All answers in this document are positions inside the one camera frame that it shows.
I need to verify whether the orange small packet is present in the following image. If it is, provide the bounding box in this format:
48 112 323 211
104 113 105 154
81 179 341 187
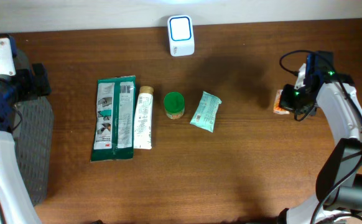
273 90 290 115

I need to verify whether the teal wipes packet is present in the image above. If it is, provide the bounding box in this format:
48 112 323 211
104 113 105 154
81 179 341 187
190 91 222 133

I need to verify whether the green white package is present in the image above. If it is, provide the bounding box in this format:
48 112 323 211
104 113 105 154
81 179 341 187
90 76 136 162

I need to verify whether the white tube tan cap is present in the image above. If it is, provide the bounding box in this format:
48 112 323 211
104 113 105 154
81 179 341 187
134 86 154 150

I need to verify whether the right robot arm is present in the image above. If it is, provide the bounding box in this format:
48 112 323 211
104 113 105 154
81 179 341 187
276 50 362 223

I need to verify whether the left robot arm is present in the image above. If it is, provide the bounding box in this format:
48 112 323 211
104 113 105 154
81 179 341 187
0 34 53 223

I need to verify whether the grey plastic basket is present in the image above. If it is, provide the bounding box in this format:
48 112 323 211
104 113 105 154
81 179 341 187
12 96 54 206

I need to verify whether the green lid jar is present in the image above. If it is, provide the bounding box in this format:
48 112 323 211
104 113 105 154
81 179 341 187
164 92 185 119

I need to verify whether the black camera cable right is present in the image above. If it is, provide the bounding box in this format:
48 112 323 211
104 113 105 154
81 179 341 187
279 49 362 224

